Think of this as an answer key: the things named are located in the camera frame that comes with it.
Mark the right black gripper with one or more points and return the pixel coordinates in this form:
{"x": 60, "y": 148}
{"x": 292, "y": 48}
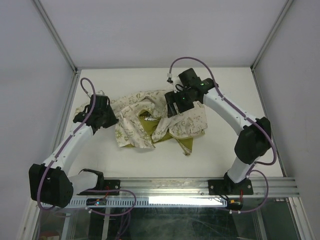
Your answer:
{"x": 172, "y": 97}

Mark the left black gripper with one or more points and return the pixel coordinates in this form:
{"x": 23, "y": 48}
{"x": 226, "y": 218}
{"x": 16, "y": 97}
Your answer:
{"x": 113, "y": 120}

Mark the cream green-printed hooded jacket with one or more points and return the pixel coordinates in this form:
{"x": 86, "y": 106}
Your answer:
{"x": 143, "y": 121}

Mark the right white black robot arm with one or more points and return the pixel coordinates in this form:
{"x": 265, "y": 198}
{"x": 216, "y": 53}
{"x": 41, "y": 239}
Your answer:
{"x": 253, "y": 134}

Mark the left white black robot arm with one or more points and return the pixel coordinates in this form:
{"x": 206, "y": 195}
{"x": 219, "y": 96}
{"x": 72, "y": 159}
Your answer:
{"x": 49, "y": 182}

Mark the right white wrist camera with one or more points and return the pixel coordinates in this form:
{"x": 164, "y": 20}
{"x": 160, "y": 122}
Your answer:
{"x": 173, "y": 79}

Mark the left aluminium frame post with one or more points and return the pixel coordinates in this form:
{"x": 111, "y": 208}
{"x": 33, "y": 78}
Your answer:
{"x": 57, "y": 39}

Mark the aluminium frame post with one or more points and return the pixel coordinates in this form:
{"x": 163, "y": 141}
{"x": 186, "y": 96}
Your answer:
{"x": 272, "y": 33}
{"x": 57, "y": 39}

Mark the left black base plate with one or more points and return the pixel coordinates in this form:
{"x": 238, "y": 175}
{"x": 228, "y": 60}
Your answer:
{"x": 110, "y": 187}

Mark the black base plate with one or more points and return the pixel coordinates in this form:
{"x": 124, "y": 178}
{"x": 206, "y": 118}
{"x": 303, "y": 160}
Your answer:
{"x": 224, "y": 187}
{"x": 110, "y": 187}

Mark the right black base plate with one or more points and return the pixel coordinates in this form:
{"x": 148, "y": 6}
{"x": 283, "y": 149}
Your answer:
{"x": 224, "y": 187}

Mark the white slotted cable duct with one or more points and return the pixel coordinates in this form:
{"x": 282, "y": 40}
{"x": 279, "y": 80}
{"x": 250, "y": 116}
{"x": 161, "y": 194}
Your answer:
{"x": 147, "y": 202}

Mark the aluminium mounting rail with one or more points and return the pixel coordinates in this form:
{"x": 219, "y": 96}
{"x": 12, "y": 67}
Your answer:
{"x": 273, "y": 187}

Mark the right aluminium frame post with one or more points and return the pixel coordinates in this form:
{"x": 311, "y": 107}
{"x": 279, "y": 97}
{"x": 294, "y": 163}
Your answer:
{"x": 272, "y": 33}

